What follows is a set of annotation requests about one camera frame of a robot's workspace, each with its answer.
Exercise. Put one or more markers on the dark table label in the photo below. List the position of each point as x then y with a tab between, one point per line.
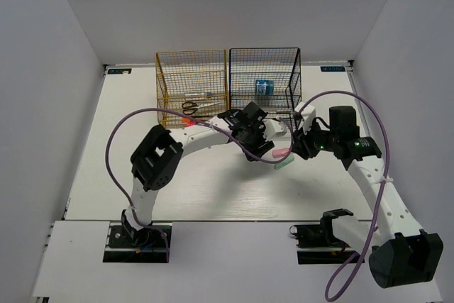
119	71
332	68

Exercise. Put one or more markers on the pink translucent highlighter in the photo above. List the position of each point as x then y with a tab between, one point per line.
279	153

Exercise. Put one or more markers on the clear spray bottle blue cap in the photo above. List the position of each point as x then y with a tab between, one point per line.
200	94

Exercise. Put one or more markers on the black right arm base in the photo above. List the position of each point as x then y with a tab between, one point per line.
316	245

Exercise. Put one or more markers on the blue tape box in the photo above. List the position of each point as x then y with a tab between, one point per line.
264	87

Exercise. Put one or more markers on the dark right table label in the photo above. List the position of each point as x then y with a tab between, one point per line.
332	68

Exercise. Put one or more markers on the black wire basket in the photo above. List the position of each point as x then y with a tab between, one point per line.
269	77

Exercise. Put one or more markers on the green translucent highlighter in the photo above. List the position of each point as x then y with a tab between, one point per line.
284	163

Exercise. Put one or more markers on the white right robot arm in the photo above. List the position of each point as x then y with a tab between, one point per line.
399	250

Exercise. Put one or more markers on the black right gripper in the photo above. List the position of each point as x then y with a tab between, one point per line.
302	145

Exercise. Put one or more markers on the black handled scissors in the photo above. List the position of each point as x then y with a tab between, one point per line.
190	107

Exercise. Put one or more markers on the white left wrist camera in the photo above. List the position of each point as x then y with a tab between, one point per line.
274	128

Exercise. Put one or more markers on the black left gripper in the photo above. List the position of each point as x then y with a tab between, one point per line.
260	129

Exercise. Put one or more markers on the gold wire basket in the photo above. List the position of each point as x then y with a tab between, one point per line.
181	72

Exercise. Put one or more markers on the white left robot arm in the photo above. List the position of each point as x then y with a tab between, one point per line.
155	160

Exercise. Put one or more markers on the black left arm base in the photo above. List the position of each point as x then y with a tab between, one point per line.
119	248

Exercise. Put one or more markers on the dark left table label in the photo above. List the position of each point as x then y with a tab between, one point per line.
119	71

